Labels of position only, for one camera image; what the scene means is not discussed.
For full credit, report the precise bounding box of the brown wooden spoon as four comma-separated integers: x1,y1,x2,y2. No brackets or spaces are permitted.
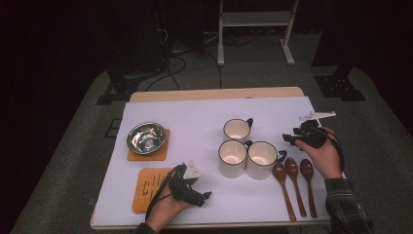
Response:
272,162,297,222
299,158,319,219
284,157,308,218

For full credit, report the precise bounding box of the wooden coaster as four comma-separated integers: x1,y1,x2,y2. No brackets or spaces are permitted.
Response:
127,128,171,162
131,167,175,215

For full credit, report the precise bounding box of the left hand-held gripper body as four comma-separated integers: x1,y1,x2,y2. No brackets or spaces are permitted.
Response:
168,159,205,207

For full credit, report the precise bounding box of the black square floor frame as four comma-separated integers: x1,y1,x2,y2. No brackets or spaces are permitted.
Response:
104,118,123,139

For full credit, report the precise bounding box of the black stand base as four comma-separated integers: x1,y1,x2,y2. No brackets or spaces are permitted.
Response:
314,63,366,102
95,69,141,106

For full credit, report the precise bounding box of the person's left hand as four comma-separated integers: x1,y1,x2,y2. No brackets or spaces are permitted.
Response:
144,190,196,234

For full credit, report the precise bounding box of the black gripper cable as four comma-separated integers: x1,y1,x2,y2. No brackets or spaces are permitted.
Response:
319,127,346,173
144,163,183,222

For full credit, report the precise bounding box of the black floor cable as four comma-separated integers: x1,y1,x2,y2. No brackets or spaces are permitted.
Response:
204,50,224,90
145,54,188,92

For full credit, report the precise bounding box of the white cup black rim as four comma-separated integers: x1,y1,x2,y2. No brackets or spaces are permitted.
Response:
223,117,254,144
245,139,288,180
217,139,253,178

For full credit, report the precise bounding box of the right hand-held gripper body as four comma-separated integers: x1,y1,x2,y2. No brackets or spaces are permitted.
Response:
292,110,337,150

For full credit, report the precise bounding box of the person's right hand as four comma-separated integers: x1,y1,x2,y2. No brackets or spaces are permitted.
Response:
296,126,346,180

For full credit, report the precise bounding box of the white metal stand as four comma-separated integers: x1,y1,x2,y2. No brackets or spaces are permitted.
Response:
217,0,300,67

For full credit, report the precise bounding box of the wooden table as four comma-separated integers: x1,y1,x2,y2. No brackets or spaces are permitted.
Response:
90,86,332,231

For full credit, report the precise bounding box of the steel bowl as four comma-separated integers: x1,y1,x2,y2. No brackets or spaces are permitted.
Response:
126,121,168,155

